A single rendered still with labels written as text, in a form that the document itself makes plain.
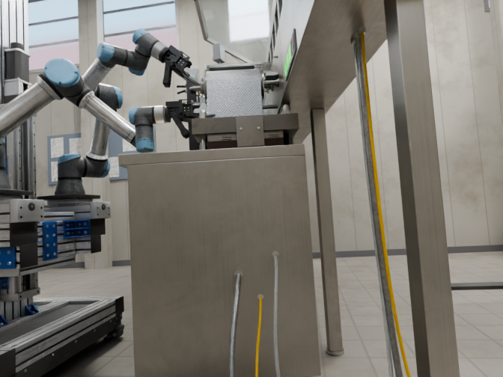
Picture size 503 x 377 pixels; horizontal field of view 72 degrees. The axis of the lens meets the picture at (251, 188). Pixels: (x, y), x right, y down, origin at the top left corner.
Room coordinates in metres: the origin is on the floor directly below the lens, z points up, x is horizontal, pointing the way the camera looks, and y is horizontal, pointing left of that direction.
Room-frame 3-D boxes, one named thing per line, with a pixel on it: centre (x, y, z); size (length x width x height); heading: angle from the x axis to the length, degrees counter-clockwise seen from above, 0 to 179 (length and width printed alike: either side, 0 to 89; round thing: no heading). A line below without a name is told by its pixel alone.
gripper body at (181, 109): (1.46, 0.29, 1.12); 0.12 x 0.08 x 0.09; 91
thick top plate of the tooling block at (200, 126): (1.34, 0.01, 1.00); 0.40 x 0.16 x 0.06; 91
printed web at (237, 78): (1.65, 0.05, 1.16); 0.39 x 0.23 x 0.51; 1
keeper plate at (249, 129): (1.25, -0.01, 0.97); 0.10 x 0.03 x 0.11; 91
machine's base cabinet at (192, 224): (2.46, 0.14, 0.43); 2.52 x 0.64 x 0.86; 1
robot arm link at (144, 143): (1.47, 0.45, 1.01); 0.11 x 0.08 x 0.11; 17
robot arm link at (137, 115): (1.45, 0.45, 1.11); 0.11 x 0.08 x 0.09; 91
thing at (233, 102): (1.46, 0.05, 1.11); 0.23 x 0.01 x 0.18; 91
